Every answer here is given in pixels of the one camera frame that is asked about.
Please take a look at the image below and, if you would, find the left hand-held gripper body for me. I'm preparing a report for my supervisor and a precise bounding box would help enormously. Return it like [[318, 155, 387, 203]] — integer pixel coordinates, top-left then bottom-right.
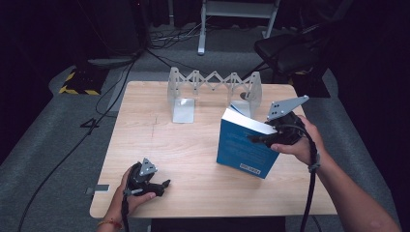
[[124, 158, 166, 197]]

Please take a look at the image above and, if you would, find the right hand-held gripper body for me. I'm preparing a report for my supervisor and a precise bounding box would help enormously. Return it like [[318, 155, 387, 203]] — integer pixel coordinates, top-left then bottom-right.
[[264, 95, 310, 148]]

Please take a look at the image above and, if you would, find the blue book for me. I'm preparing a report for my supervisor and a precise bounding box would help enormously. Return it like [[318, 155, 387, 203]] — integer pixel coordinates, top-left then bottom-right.
[[216, 106, 281, 180]]

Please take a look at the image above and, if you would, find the expandable grey metal book rack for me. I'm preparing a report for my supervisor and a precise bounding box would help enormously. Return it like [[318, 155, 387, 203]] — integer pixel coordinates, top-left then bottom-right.
[[166, 66, 263, 125]]

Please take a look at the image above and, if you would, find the person's left hand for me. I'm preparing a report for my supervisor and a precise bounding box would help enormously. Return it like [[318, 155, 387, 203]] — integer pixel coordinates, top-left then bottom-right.
[[110, 165, 158, 220]]

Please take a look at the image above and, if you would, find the person's right hand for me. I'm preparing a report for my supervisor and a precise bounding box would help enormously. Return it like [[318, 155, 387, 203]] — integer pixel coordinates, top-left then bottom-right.
[[270, 115, 327, 167]]

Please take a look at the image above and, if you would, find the grey tape strip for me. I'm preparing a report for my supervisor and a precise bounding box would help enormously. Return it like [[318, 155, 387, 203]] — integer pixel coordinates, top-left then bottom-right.
[[84, 184, 111, 195]]

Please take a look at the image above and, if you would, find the black chair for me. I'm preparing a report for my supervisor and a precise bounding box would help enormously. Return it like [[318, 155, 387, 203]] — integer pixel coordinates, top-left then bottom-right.
[[253, 20, 333, 85]]

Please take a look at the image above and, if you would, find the black yellow striped block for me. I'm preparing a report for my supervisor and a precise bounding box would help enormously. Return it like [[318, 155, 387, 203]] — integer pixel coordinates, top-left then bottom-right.
[[58, 66, 109, 97]]

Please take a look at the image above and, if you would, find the grey flat stand base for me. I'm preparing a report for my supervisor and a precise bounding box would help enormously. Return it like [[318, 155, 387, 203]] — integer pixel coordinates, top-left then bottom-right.
[[86, 55, 140, 68]]

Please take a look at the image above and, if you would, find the left hand-held gripper cable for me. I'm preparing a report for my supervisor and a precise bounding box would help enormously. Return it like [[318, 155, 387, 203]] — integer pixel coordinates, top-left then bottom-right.
[[120, 192, 131, 232]]

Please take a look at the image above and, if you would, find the hand-held gripper cable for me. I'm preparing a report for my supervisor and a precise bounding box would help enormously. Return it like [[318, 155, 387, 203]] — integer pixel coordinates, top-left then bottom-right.
[[120, 192, 131, 232], [278, 123, 322, 232]]

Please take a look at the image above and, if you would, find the red cord bracelet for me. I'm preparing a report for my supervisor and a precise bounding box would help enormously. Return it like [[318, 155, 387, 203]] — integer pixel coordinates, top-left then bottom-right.
[[97, 218, 124, 230]]

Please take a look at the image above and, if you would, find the right hand-held gripper cable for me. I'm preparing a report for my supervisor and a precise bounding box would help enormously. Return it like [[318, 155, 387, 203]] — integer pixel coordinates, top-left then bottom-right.
[[278, 123, 322, 232]]

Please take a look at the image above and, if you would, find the long black floor cable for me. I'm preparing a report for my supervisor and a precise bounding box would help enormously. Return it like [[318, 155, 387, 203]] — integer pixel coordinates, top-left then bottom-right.
[[17, 57, 140, 232]]

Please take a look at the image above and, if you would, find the white metal stand frame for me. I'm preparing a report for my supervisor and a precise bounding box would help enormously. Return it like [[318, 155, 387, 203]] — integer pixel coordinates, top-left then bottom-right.
[[196, 0, 281, 56]]

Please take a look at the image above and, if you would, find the bundle of floor cables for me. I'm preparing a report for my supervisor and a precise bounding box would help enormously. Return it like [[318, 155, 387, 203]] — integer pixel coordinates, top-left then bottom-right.
[[148, 21, 209, 51]]

